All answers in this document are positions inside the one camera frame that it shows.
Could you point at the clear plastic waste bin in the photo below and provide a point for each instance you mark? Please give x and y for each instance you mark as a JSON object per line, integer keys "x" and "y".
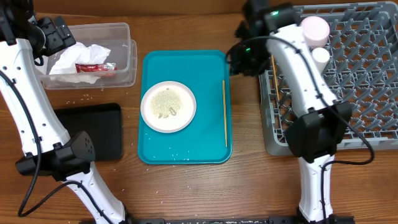
{"x": 114, "y": 36}

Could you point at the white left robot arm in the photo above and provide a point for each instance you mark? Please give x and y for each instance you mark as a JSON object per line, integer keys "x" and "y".
{"x": 48, "y": 148}

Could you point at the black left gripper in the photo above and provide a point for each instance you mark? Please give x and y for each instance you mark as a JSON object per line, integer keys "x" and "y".
{"x": 58, "y": 42}

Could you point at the large white plate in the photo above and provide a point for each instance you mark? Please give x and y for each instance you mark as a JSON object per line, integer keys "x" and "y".
{"x": 168, "y": 107}

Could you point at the grey dishwasher rack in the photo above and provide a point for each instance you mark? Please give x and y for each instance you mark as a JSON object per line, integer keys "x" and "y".
{"x": 362, "y": 70}

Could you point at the black tray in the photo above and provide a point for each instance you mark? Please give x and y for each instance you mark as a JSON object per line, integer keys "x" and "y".
{"x": 103, "y": 123}

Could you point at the wooden chopstick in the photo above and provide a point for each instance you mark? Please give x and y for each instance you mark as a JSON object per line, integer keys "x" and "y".
{"x": 224, "y": 115}
{"x": 274, "y": 70}

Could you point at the pale green cup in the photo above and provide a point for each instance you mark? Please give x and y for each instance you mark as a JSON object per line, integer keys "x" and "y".
{"x": 321, "y": 58}

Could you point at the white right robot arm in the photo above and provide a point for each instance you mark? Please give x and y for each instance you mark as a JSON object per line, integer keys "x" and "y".
{"x": 321, "y": 119}

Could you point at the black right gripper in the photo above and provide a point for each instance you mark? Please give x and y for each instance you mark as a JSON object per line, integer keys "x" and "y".
{"x": 238, "y": 66}

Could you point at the teal serving tray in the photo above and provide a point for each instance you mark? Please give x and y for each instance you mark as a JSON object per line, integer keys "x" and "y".
{"x": 202, "y": 141}

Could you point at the crumpled white tissue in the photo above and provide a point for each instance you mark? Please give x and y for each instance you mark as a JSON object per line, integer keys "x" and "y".
{"x": 64, "y": 70}

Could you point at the red snack wrapper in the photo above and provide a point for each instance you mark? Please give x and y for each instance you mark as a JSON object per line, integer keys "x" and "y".
{"x": 104, "y": 69}

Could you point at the small pink bowl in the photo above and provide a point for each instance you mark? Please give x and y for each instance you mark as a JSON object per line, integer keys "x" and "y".
{"x": 316, "y": 31}

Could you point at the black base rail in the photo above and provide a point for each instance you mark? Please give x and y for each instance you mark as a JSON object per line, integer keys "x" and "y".
{"x": 270, "y": 220}

